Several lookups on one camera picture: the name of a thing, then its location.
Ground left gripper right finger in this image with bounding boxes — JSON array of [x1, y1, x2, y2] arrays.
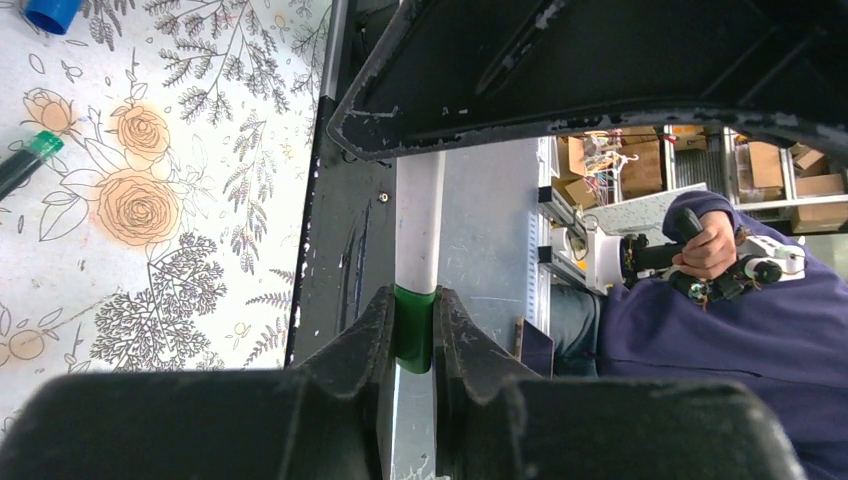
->
[[433, 288, 805, 479]]

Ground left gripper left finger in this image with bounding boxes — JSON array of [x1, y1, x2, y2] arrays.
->
[[1, 286, 395, 479]]

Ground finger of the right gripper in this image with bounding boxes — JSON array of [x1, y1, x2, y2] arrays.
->
[[327, 1, 847, 160]]

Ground white marker green cap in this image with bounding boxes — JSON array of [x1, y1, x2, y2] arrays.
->
[[394, 152, 445, 374]]

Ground blue cap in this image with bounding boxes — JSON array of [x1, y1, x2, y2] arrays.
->
[[23, 0, 83, 35]]

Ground operator hand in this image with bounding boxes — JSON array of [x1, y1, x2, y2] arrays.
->
[[673, 211, 737, 280]]

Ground floral patterned table mat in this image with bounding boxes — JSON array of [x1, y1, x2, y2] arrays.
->
[[1, 1, 331, 433]]

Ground operator in navy sweater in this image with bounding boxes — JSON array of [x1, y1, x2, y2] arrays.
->
[[548, 190, 848, 480]]

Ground cardboard boxes on shelves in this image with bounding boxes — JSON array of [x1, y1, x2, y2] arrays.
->
[[540, 125, 847, 242]]

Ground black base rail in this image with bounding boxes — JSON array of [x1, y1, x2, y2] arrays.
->
[[285, 1, 398, 367]]

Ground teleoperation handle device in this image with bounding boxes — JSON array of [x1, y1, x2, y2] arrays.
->
[[537, 208, 807, 306]]

